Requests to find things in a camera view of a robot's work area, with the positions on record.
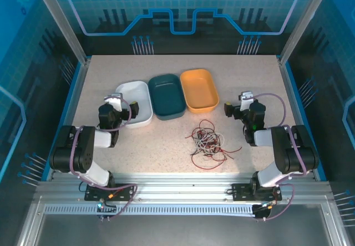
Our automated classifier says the thin white cable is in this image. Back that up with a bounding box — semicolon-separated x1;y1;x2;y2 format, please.
194;130;220;154
192;129;226;154

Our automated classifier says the thin black cable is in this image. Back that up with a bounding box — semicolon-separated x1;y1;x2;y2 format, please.
190;133;222;158

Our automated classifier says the white plastic tray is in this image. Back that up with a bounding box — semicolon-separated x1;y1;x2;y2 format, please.
115;81;154;130

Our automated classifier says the orange plastic tray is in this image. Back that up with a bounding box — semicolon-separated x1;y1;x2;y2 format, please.
179;68;220;115

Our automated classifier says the teal plastic tray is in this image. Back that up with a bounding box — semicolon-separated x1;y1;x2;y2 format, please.
148;73;187;121

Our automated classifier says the steel front plate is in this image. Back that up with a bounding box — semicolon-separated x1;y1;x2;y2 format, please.
16;195;350;246

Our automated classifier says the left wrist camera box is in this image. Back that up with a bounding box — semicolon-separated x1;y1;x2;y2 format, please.
104;93;123;112

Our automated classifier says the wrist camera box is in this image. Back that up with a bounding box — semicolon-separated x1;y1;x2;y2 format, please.
104;93;123;112
239;91;253;111

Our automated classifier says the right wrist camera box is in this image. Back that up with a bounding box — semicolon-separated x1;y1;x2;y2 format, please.
239;91;253;111

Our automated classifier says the aluminium table side rail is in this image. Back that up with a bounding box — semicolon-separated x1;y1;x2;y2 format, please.
52;58;92;176
278;58;319;180

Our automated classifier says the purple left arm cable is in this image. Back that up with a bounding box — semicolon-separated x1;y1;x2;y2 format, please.
69;94;138;219

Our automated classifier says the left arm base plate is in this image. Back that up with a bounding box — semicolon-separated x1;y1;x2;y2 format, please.
84;183;136;202

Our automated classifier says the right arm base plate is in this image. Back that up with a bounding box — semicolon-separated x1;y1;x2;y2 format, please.
231;183;283;202

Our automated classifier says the aluminium mounting rail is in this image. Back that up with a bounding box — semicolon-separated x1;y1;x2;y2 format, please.
37;172;331;205

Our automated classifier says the aluminium frame post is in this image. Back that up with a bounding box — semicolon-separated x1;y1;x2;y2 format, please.
31;0;92;66
278;0;334;66

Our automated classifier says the slotted cable duct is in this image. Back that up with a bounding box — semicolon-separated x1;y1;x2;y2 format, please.
44;203;257;217

